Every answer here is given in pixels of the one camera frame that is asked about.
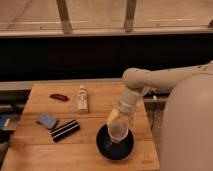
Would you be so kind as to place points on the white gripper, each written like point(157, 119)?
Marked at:
point(126, 108)

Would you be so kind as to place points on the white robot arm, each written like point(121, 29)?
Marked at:
point(187, 126)

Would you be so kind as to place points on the black ceramic bowl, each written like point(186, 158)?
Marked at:
point(111, 150)

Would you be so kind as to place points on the black white striped box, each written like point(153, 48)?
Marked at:
point(64, 130)

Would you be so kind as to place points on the red brown small object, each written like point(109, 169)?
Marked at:
point(59, 97)

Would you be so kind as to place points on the blue sponge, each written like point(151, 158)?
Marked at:
point(47, 120)

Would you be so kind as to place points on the dark clutter at left edge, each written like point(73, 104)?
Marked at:
point(9, 116)

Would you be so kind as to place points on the metal window frame rail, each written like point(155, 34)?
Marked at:
point(34, 18)

